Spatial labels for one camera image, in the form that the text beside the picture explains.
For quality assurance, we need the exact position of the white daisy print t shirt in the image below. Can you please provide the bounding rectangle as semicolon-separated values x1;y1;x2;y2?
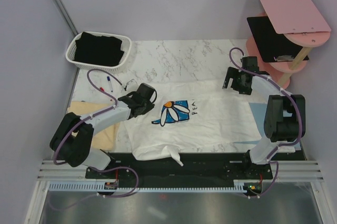
118;80;261;164

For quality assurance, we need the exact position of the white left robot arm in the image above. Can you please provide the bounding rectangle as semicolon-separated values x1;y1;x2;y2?
49;83;157;178

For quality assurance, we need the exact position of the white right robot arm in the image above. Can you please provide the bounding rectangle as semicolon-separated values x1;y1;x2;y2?
223;56;306;179

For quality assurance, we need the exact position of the light blue mat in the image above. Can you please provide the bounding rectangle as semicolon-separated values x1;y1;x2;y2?
234;103;302;151

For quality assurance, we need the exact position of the blue capped white marker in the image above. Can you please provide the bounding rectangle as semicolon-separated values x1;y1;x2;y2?
106;76;113;93

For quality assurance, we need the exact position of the red capped white marker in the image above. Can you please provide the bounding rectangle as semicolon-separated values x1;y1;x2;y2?
99;87;113;102

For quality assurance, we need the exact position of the black clipboard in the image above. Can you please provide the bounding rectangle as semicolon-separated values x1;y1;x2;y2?
247;16;303;63

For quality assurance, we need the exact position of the folded cream t shirt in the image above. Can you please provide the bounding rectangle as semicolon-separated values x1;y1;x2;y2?
67;101;120;151

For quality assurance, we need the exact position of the black t shirt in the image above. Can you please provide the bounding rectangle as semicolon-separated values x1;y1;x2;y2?
74;32;124;67

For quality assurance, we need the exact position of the white plastic laundry basket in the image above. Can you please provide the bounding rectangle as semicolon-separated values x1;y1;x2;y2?
65;31;133;73

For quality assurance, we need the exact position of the pink tiered wooden shelf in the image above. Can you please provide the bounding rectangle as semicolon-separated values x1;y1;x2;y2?
246;0;331;89

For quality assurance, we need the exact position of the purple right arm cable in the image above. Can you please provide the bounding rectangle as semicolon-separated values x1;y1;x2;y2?
228;47;301;200

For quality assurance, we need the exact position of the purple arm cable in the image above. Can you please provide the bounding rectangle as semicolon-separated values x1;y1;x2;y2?
228;47;301;200
48;68;140;211

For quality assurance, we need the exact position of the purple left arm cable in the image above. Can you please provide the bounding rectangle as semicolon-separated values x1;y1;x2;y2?
48;68;140;211

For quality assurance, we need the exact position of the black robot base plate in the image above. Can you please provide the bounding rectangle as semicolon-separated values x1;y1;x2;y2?
85;153;273;186

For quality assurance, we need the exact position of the white slotted cable duct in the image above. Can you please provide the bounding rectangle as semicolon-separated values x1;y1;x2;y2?
48;181;252;193

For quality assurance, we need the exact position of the aluminium frame rail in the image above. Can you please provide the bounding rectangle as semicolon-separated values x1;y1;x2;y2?
37;160;323;182

